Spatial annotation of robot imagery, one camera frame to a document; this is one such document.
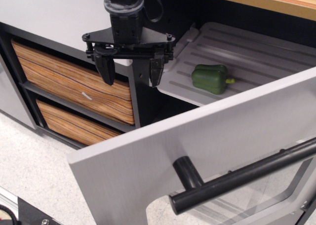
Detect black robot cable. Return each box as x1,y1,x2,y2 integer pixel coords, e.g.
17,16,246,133
142,0,164,23

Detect grey oven door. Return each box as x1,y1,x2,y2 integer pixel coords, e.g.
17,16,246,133
67,68,316,225

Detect upper wood grain drawer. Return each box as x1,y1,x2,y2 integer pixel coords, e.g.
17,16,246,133
11,40,135,125

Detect lower wood grain drawer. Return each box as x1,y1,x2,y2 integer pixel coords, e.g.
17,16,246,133
36,100,121,146

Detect black braided cable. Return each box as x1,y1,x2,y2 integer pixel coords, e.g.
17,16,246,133
0,204,19,225

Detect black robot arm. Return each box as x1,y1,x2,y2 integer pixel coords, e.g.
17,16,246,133
82,0,175,87

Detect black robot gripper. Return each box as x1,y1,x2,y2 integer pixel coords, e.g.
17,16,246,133
82,12,175,87

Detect dark grey cabinet frame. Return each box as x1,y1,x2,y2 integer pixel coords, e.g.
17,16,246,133
0,23,141,149

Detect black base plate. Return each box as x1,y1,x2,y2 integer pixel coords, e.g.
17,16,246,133
17,197,60,225

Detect black oven door handle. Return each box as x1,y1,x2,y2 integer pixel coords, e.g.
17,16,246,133
169,138,316,215

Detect green toy bell pepper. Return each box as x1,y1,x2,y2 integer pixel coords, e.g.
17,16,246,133
191,64,236,95

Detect grey oven rack tray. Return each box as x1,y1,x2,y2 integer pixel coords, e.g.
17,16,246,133
158,22,316,106

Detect wood grain drawer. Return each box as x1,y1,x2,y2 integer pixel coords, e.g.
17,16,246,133
11,40,135,125
36,100,121,146

